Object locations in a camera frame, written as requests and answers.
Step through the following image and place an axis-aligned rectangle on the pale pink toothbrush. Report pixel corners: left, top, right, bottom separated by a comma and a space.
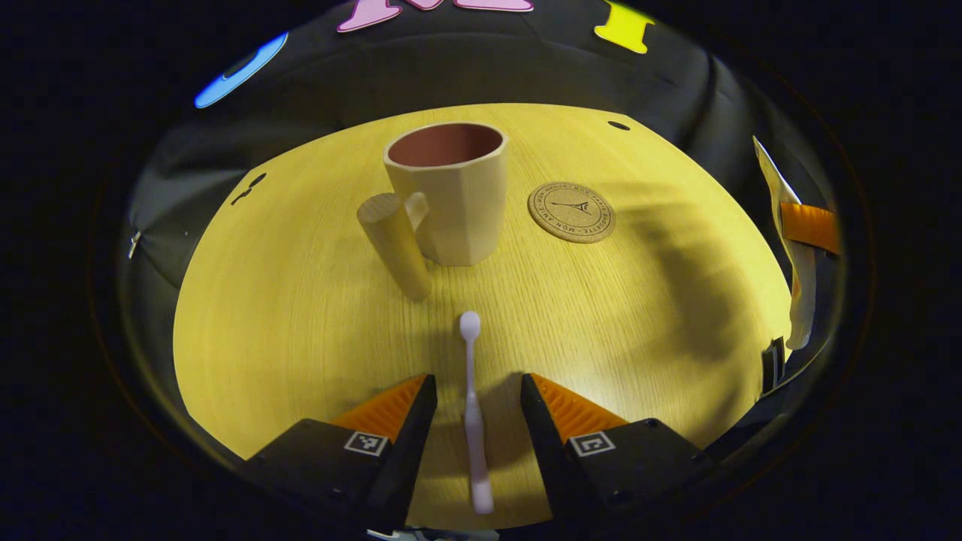
459, 311, 495, 516

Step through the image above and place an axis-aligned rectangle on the black backdrop cloth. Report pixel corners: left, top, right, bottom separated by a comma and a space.
120, 0, 839, 422

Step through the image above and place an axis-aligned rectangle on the round cork coaster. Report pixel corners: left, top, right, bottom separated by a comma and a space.
527, 181, 617, 244

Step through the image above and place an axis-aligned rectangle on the beige cup with wooden handle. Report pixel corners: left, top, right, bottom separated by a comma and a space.
357, 122, 510, 303

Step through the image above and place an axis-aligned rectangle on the wooden desktop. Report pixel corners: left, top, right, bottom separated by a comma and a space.
173, 103, 794, 530

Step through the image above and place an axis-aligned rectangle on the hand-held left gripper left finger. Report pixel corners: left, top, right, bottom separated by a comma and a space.
240, 373, 439, 530

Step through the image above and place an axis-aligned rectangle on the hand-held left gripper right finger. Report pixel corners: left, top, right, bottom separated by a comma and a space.
520, 372, 715, 524

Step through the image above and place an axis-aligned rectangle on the white toothpaste tube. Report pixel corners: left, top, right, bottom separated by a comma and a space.
754, 135, 817, 351

